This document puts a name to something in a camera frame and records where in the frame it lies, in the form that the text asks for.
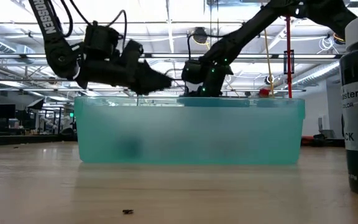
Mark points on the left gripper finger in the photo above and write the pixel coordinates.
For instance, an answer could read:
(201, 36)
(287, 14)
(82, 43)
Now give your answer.
(152, 82)

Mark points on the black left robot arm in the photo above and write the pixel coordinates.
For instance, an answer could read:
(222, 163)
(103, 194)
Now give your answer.
(47, 25)

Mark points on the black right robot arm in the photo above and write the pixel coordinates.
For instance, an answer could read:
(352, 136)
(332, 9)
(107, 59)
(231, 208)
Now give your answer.
(244, 35)

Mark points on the teal translucent plastic bin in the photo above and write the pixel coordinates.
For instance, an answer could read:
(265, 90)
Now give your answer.
(197, 133)

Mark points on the black computer monitor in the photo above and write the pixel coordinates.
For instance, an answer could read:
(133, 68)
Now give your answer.
(4, 111)

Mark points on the small dark crumb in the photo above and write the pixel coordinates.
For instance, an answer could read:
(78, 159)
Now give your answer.
(128, 211)

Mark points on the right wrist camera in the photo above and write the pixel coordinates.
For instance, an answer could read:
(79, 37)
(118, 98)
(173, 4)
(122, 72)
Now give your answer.
(192, 72)

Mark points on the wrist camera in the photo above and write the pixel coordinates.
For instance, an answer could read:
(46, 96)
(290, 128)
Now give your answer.
(99, 40)
(192, 72)

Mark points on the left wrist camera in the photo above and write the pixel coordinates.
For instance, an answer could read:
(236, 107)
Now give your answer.
(99, 40)

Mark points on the black aluminium table frame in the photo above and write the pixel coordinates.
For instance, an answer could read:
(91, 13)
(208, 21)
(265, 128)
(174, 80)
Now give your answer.
(11, 140)

